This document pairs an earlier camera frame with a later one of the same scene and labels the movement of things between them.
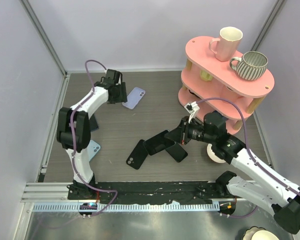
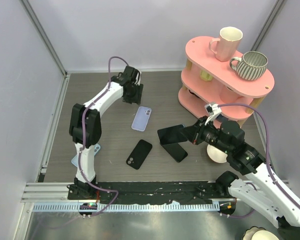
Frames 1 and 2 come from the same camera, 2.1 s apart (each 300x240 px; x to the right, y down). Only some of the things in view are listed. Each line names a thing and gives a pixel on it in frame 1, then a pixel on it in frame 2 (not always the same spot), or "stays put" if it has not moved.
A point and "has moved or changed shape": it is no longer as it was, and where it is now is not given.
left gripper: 122,98 -> 136,99
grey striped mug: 252,66 stays put
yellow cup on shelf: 205,76 stays put
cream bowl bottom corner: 254,233 stays put
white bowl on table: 212,155 stays put
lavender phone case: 134,98 has moved or changed shape
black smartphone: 158,143 has moved or changed shape
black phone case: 138,156 stays put
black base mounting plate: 149,192 stays put
